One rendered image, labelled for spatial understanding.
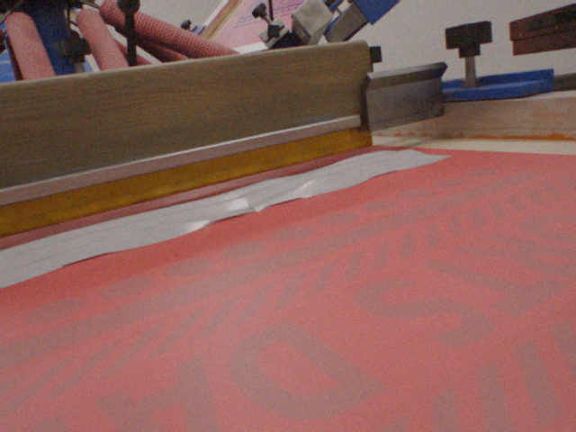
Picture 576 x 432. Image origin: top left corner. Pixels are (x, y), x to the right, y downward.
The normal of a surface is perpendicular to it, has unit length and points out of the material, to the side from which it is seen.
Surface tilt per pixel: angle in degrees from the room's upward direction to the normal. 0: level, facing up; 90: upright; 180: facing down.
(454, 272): 0
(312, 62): 90
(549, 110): 90
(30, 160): 90
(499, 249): 0
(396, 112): 90
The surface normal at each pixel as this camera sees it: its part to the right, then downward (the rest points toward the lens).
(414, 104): 0.49, 0.15
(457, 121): -0.86, 0.26
